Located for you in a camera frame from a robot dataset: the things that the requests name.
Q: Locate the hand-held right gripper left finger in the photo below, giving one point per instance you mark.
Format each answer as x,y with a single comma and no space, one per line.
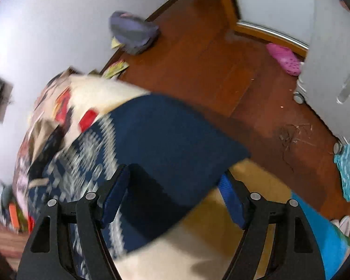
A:
116,192

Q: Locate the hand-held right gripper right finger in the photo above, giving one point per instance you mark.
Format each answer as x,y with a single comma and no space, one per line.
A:
232,201

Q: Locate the navy patterned garment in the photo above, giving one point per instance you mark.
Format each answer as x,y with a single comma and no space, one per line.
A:
169,140

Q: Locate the bright blue cloth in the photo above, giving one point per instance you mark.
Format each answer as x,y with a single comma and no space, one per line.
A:
315,233

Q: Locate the printed blanket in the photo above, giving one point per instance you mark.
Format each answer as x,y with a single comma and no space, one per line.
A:
46,102

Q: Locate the white slipper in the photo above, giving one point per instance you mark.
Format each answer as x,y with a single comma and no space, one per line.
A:
344,224

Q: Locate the yellow paper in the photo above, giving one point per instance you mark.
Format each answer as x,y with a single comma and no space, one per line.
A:
115,43

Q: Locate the pink clog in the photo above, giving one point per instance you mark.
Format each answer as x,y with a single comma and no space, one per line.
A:
284,58

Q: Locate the purple grey bag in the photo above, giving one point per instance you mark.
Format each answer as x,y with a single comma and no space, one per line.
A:
132,29

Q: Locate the white wheeled cabinet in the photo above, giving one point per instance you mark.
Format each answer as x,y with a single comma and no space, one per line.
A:
329,35

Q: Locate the wooden door frame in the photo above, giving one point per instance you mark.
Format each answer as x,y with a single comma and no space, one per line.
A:
225,3

